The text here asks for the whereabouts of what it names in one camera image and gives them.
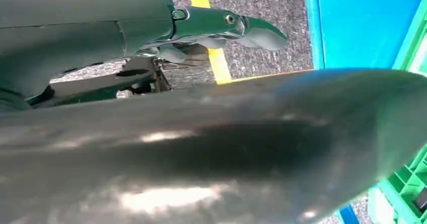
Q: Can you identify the blue plastic tray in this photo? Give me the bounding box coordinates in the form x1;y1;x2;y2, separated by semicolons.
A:
303;0;427;224

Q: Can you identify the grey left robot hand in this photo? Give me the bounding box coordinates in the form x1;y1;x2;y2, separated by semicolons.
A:
0;0;427;224

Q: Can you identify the grey ribbed left arm sleeve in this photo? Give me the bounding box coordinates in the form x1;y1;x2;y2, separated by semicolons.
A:
0;88;31;112

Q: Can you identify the green plastic crate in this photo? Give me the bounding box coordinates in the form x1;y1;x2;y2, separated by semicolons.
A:
367;0;427;224

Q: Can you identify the yellow tape strip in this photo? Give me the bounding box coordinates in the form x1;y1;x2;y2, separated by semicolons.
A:
230;69;314;84
185;0;233;85

